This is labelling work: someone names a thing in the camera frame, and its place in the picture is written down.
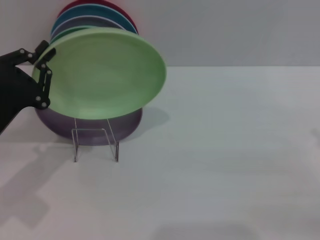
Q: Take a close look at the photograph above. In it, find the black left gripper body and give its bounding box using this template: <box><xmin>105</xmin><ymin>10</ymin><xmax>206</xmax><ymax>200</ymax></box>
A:
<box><xmin>0</xmin><ymin>50</ymin><xmax>41</xmax><ymax>136</ymax></box>

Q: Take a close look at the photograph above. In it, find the light green plate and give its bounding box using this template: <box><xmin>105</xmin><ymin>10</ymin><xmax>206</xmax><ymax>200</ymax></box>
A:
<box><xmin>31</xmin><ymin>26</ymin><xmax>168</xmax><ymax>121</ymax></box>

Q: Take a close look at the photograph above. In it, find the dark green plate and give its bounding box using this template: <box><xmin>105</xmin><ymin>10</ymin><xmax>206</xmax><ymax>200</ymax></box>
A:
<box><xmin>51</xmin><ymin>25</ymin><xmax>94</xmax><ymax>44</ymax></box>

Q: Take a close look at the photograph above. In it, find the grey purple plate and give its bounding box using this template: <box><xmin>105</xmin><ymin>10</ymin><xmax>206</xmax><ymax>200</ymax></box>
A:
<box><xmin>49</xmin><ymin>15</ymin><xmax>126</xmax><ymax>42</ymax></box>

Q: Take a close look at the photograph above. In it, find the lavender purple plate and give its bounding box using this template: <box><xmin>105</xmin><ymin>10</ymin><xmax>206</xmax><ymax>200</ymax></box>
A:
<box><xmin>34</xmin><ymin>106</ymin><xmax>144</xmax><ymax>147</ymax></box>

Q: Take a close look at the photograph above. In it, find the teal blue plate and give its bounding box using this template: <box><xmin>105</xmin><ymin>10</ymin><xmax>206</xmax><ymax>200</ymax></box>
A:
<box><xmin>51</xmin><ymin>3</ymin><xmax>138</xmax><ymax>36</ymax></box>

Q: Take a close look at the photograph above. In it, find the dark red plate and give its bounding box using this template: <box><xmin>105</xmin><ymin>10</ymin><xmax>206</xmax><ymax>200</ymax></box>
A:
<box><xmin>60</xmin><ymin>0</ymin><xmax>139</xmax><ymax>35</ymax></box>

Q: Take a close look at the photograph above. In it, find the metal wire plate rack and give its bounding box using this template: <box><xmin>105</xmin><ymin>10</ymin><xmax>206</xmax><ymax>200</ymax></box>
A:
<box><xmin>71</xmin><ymin>117</ymin><xmax>120</xmax><ymax>163</ymax></box>

